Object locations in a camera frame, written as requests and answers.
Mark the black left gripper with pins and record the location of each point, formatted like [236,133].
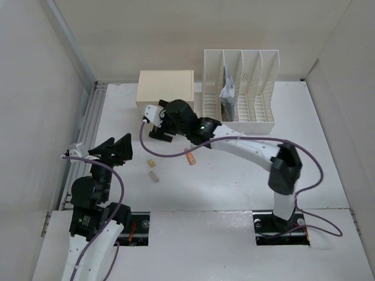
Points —
[122,149]

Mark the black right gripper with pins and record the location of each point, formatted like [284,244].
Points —
[166,136]

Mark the small tan eraser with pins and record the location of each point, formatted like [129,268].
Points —
[151,163]

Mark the orange highlighter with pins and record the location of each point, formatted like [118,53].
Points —
[190,157]

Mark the grey eraser block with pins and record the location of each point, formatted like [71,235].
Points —
[154,177]

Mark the beige wooden drawer cabinet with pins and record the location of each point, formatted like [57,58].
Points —
[167,85]

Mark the grey setup guide booklet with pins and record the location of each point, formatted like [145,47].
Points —
[228,96]

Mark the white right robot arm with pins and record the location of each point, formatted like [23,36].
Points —
[281,161]

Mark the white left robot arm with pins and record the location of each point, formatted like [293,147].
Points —
[95,223]

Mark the white plastic file organizer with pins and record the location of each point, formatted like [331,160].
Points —
[254,74]

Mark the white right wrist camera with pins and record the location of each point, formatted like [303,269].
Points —
[152,113]

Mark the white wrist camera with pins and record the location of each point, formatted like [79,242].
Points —
[152,113]
[77,149]

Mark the aluminium frame rail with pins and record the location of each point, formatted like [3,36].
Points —
[88,127]

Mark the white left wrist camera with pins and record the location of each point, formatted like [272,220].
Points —
[77,149]

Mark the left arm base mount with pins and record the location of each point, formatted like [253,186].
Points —
[137,234]

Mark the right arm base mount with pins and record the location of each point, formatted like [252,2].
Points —
[273,231]

